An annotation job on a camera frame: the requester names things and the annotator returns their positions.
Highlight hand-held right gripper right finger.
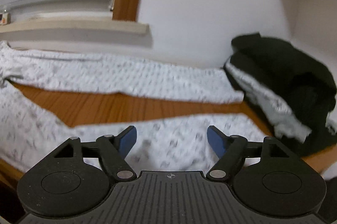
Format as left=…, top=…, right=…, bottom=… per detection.
left=207, top=126, right=288, bottom=183

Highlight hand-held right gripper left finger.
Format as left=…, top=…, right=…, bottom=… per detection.
left=53, top=126, right=138, bottom=183

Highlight white patterned pajama pants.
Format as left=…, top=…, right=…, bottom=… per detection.
left=0, top=41, right=274, bottom=180

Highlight grey white folded garment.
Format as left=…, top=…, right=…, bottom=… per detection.
left=224, top=61, right=312, bottom=140

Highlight flat black folded garment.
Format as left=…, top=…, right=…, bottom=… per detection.
left=274, top=92, right=337, bottom=157

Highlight thick black folded sweater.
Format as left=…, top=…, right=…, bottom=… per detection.
left=231, top=33, right=337, bottom=114

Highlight beige window sill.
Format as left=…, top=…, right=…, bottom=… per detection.
left=0, top=16, right=153, bottom=50

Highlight glass jar with orange label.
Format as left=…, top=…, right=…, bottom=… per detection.
left=0, top=5, right=10, bottom=26

